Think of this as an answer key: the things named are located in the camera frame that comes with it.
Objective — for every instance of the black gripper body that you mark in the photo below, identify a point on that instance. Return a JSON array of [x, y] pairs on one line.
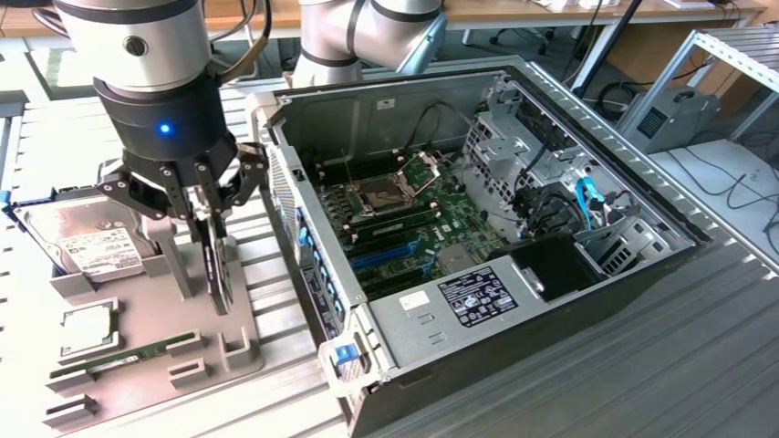
[[171, 123]]

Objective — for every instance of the black graphics card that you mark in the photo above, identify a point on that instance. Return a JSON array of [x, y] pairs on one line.
[[219, 274]]

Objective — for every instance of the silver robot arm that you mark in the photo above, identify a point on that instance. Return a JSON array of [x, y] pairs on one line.
[[152, 45]]

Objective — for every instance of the silver hard disk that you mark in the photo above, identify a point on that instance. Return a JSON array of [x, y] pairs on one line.
[[73, 232]]

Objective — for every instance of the thin socket locking lever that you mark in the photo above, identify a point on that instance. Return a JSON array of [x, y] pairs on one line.
[[348, 169]]

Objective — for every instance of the open grey PC case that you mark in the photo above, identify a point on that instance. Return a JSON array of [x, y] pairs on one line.
[[340, 114]]

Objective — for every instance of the CPU socket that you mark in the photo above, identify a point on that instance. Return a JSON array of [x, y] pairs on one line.
[[380, 196]]

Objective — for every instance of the installed black RAM stick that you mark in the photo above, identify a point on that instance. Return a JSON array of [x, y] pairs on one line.
[[395, 226]]

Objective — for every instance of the blue expansion slot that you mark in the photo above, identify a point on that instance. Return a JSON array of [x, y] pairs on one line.
[[378, 257]]

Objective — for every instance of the metal socket cover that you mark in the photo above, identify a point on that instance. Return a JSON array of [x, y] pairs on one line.
[[420, 175]]

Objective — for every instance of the grey parts rack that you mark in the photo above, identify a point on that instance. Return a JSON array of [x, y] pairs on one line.
[[152, 328]]

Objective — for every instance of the silver CPU chip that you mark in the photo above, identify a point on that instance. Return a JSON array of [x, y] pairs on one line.
[[88, 330]]

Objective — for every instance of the green RAM stick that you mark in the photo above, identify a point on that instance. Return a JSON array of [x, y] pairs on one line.
[[121, 360]]

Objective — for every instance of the green motherboard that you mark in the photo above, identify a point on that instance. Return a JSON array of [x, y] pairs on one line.
[[463, 219]]

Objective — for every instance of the grey chipset heatsink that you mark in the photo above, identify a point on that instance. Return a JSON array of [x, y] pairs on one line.
[[456, 257]]

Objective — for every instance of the blue case latch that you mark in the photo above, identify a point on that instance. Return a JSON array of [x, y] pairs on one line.
[[343, 355]]

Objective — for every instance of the silver perforated drive cage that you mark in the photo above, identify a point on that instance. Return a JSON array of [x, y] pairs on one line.
[[508, 182]]

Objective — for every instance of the grey power supply unit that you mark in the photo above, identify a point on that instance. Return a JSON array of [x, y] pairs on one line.
[[414, 328]]

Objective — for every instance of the office chair with black base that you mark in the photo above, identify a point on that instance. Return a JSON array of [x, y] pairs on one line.
[[523, 33]]

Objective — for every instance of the long wooden desk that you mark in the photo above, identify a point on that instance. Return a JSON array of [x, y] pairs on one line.
[[547, 13]]

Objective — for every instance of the silver disk bay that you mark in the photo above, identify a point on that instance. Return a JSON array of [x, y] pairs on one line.
[[620, 246]]

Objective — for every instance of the grey control box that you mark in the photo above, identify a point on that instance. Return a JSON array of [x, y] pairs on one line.
[[675, 118]]

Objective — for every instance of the white side table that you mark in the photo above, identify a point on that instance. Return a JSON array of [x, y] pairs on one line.
[[699, 182]]

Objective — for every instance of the aluminium frame shelf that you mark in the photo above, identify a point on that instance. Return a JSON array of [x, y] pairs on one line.
[[742, 50]]

